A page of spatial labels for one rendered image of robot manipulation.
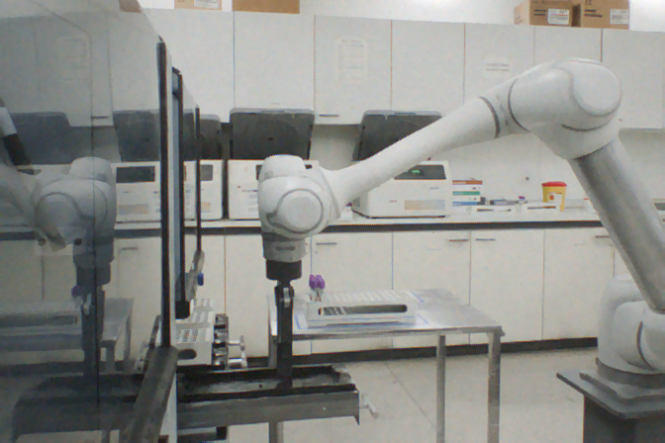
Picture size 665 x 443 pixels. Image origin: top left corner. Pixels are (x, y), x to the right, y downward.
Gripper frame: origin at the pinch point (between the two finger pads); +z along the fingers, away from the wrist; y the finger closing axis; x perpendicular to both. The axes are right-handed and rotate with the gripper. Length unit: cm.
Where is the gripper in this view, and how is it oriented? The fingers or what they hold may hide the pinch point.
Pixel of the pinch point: (284, 356)
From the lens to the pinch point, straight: 123.3
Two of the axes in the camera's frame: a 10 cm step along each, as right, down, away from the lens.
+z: 0.0, 10.0, 0.6
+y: 1.8, 0.6, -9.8
